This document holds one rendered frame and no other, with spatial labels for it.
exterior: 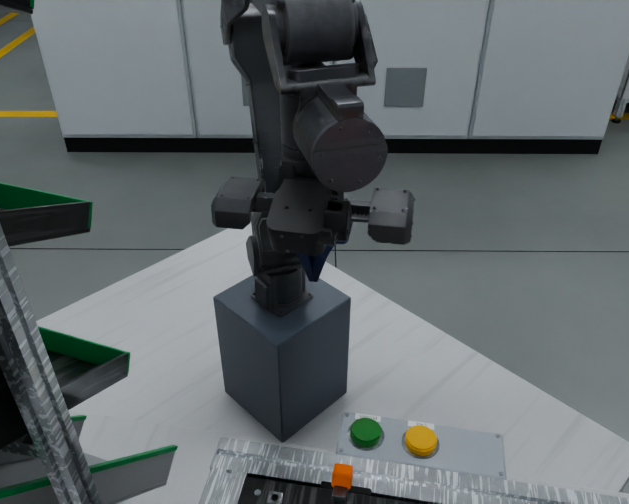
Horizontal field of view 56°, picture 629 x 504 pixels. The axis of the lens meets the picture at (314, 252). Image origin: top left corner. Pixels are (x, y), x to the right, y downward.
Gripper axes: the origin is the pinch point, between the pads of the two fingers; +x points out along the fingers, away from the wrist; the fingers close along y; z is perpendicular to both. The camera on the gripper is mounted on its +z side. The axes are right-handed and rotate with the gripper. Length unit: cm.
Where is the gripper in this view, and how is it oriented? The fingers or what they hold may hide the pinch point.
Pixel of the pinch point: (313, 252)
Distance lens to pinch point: 59.5
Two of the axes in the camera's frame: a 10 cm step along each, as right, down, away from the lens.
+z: -1.8, 5.6, -8.1
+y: 9.8, 1.0, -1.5
